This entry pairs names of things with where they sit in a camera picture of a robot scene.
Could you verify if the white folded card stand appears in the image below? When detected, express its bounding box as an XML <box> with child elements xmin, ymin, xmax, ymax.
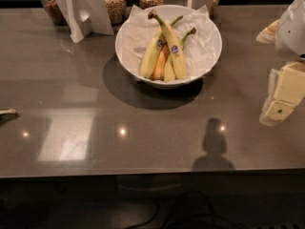
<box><xmin>55</xmin><ymin>0</ymin><xmax>113</xmax><ymax>43</ymax></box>

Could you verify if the white bowl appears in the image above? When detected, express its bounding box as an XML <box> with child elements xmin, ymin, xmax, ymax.
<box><xmin>114</xmin><ymin>4</ymin><xmax>223</xmax><ymax>90</ymax></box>

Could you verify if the banana stem at left edge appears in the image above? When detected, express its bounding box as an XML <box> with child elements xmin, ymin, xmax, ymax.
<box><xmin>0</xmin><ymin>109</ymin><xmax>18</xmax><ymax>116</ymax></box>

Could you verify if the small lower yellow banana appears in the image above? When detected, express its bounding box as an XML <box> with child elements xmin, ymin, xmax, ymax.
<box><xmin>163</xmin><ymin>28</ymin><xmax>196</xmax><ymax>82</ymax></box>

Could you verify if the left glass jar of nuts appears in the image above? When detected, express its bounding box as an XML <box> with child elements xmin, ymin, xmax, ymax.
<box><xmin>40</xmin><ymin>0</ymin><xmax>67</xmax><ymax>26</ymax></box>

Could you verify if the far right glass jar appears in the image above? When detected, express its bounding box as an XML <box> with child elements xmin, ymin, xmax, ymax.
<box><xmin>209</xmin><ymin>0</ymin><xmax>220</xmax><ymax>18</ymax></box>

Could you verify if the white paper liner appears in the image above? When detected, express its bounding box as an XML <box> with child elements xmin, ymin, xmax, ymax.
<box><xmin>121</xmin><ymin>4</ymin><xmax>217</xmax><ymax>79</ymax></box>

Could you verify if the orange-tinted middle banana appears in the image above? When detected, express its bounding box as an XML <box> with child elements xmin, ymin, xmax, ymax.
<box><xmin>151</xmin><ymin>43</ymin><xmax>170</xmax><ymax>80</ymax></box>

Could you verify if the middle glass jar of grains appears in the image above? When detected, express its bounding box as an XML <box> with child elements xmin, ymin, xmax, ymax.
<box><xmin>104</xmin><ymin>0</ymin><xmax>126</xmax><ymax>26</ymax></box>

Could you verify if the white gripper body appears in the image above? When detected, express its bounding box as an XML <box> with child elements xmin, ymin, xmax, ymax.
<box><xmin>275</xmin><ymin>0</ymin><xmax>305</xmax><ymax>60</ymax></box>

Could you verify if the bread piece behind gripper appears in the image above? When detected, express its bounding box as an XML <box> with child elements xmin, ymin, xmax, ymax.
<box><xmin>256</xmin><ymin>20</ymin><xmax>279</xmax><ymax>44</ymax></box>

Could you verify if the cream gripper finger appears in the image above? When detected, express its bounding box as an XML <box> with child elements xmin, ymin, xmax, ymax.
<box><xmin>259</xmin><ymin>61</ymin><xmax>305</xmax><ymax>126</ymax></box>

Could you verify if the yellow banana with sticker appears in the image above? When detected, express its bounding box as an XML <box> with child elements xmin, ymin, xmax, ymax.
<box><xmin>140</xmin><ymin>16</ymin><xmax>183</xmax><ymax>78</ymax></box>
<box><xmin>148</xmin><ymin>10</ymin><xmax>187</xmax><ymax>79</ymax></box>

